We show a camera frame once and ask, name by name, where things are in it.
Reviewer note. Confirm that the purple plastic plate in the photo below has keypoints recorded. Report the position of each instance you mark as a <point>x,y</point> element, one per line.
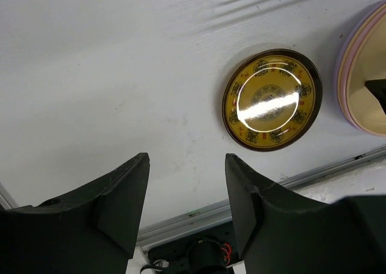
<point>340,72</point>

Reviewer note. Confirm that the pale yellow plastic plate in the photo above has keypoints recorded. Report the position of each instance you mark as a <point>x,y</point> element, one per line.
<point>360,74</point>

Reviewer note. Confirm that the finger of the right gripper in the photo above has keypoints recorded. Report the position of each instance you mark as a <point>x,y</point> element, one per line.
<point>378,89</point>

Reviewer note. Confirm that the small yellow patterned plate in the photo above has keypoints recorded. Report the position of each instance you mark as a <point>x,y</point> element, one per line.
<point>272,100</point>

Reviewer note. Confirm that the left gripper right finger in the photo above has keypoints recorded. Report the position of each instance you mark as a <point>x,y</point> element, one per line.
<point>280,231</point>

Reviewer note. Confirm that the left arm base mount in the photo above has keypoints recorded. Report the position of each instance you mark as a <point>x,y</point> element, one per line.
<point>212,250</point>

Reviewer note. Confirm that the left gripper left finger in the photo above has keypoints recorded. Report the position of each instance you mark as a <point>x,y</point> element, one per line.
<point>92,229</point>

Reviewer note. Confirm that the orange-yellow plastic plate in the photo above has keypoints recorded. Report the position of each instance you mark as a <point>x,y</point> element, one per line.
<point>367,64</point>

